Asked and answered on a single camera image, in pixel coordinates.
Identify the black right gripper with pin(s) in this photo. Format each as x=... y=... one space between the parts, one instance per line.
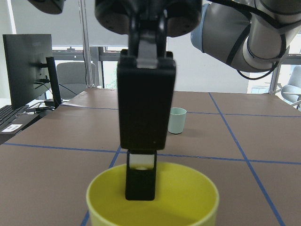
x=133 y=16

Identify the green cup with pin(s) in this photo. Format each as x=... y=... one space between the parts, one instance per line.
x=177 y=119

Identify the black monitor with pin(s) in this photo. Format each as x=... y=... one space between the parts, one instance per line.
x=31 y=68

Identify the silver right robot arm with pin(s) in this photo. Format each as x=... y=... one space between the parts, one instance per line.
x=247 y=35

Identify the black keyboard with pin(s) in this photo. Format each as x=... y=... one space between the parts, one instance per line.
x=8 y=114

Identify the black opposing left gripper finger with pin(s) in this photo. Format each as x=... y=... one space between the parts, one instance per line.
x=145 y=76

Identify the yellow cup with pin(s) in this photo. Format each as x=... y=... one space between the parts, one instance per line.
x=184 y=197

